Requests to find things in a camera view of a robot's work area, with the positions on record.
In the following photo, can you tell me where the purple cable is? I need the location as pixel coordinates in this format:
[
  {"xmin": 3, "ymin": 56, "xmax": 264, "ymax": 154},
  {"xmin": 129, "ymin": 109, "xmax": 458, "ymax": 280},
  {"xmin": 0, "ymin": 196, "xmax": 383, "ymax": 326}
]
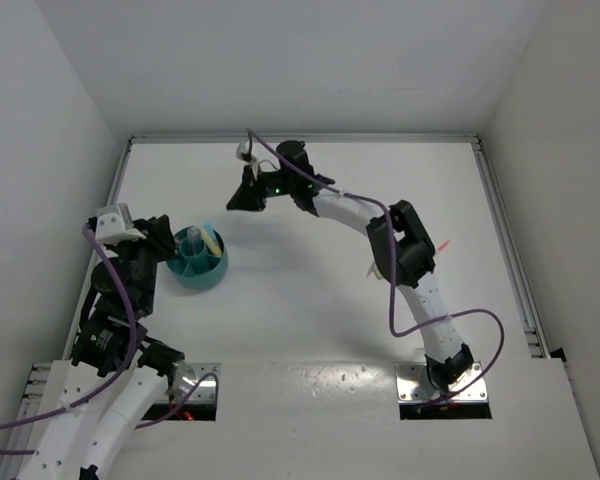
[
  {"xmin": 0, "ymin": 222, "xmax": 219, "ymax": 456},
  {"xmin": 247, "ymin": 128, "xmax": 505, "ymax": 406}
]

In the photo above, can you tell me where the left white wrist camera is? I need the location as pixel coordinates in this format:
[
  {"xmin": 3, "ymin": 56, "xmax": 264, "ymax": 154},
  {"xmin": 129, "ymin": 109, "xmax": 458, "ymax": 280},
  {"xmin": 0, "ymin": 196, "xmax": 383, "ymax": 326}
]
[{"xmin": 88, "ymin": 203, "xmax": 146, "ymax": 245}]

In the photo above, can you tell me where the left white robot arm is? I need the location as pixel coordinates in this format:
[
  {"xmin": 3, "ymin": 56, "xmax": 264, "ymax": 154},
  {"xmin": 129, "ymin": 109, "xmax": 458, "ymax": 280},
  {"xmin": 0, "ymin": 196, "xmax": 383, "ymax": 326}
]
[{"xmin": 17, "ymin": 204, "xmax": 184, "ymax": 479}]

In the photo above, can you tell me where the blue highlighter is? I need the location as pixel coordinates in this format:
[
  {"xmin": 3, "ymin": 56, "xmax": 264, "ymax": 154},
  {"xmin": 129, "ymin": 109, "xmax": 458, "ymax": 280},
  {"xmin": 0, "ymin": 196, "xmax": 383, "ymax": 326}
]
[{"xmin": 204, "ymin": 222, "xmax": 215, "ymax": 236}]

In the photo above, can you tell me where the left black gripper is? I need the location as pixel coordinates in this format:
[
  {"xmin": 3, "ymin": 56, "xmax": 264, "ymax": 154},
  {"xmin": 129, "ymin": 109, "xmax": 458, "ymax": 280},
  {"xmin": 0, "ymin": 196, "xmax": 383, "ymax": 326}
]
[{"xmin": 109, "ymin": 213, "xmax": 179, "ymax": 313}]

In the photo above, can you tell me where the yellow highlighter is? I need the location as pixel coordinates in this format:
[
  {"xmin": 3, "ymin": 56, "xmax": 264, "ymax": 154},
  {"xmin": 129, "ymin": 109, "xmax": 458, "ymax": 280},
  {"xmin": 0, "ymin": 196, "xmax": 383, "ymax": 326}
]
[{"xmin": 201, "ymin": 229, "xmax": 223, "ymax": 258}]

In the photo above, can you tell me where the metal base plate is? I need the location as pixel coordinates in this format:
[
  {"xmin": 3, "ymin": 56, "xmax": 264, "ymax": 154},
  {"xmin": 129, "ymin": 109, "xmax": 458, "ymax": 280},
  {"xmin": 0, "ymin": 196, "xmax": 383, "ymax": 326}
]
[
  {"xmin": 395, "ymin": 362, "xmax": 489, "ymax": 405},
  {"xmin": 170, "ymin": 362, "xmax": 221, "ymax": 403}
]

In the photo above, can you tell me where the teal round divided container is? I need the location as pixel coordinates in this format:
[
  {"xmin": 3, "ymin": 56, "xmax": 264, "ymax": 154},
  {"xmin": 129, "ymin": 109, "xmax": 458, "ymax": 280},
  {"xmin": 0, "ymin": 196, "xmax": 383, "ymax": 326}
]
[{"xmin": 167, "ymin": 226, "xmax": 229, "ymax": 291}]

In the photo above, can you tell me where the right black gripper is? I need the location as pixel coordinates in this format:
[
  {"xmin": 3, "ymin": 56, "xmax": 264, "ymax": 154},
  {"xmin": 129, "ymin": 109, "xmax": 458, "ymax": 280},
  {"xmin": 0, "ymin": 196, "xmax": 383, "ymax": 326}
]
[{"xmin": 229, "ymin": 162, "xmax": 297, "ymax": 211}]

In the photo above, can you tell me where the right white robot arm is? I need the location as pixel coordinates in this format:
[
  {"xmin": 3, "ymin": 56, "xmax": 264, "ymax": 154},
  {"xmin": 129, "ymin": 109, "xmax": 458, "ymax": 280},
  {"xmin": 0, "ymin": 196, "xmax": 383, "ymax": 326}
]
[{"xmin": 226, "ymin": 137, "xmax": 474, "ymax": 394}]

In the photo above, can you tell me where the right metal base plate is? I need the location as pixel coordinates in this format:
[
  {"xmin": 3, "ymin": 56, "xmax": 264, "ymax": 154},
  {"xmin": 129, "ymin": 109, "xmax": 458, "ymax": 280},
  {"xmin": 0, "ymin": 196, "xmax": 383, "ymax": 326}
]
[{"xmin": 395, "ymin": 362, "xmax": 489, "ymax": 405}]

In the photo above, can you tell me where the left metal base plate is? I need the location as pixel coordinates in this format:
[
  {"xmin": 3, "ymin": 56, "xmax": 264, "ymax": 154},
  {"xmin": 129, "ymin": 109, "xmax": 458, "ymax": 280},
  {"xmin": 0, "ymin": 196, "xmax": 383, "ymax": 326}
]
[{"xmin": 170, "ymin": 362, "xmax": 221, "ymax": 403}]

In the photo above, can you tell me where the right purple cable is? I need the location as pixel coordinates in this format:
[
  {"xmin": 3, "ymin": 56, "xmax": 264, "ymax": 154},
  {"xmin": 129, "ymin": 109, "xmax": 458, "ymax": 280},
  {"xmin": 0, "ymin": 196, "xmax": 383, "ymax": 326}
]
[{"xmin": 247, "ymin": 128, "xmax": 505, "ymax": 406}]

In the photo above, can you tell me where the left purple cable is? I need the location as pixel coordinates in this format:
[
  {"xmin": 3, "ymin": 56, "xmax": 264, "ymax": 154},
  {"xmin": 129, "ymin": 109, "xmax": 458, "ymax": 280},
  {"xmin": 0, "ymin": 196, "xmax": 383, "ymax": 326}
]
[{"xmin": 0, "ymin": 222, "xmax": 219, "ymax": 456}]

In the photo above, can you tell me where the red transparent pen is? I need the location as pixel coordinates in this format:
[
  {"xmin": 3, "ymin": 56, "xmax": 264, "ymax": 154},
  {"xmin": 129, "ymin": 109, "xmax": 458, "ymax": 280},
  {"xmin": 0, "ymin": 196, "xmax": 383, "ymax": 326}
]
[{"xmin": 436, "ymin": 240, "xmax": 451, "ymax": 255}]

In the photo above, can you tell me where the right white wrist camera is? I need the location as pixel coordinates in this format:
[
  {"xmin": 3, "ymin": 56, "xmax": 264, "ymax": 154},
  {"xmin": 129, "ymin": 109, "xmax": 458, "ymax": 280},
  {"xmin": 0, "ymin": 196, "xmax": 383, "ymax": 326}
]
[{"xmin": 236, "ymin": 138, "xmax": 259, "ymax": 167}]

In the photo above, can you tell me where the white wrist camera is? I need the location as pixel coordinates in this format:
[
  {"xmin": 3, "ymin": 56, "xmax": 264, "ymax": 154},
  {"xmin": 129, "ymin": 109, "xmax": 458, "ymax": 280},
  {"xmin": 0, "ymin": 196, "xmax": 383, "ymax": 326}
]
[
  {"xmin": 88, "ymin": 203, "xmax": 146, "ymax": 245},
  {"xmin": 236, "ymin": 138, "xmax": 259, "ymax": 167}
]

